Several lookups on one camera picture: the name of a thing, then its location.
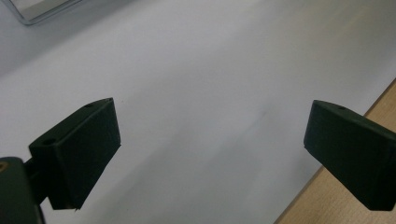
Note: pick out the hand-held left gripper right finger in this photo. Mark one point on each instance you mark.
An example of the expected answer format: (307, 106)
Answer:
(351, 155)

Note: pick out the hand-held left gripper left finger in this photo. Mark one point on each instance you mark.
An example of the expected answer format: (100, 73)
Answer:
(81, 155)

